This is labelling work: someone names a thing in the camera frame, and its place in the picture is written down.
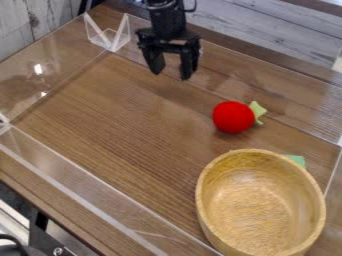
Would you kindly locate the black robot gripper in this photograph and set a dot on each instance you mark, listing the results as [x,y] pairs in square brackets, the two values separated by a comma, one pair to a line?
[168,36]

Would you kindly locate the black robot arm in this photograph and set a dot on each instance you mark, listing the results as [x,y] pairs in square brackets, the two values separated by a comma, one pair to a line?
[167,3]

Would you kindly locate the black table clamp bracket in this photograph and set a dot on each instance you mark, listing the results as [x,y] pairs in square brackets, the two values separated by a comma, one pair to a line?
[41,240]

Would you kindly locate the wooden oval bowl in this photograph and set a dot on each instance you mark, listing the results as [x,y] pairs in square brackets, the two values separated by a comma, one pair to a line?
[259,204]

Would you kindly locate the clear acrylic tray enclosure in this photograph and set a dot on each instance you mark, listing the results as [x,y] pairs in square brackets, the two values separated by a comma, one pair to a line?
[104,142]

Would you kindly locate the red felt strawberry toy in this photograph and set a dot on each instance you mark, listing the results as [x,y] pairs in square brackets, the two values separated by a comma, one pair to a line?
[233,117]

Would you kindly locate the green felt piece behind bowl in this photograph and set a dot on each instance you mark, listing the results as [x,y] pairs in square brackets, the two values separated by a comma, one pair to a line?
[297,159]

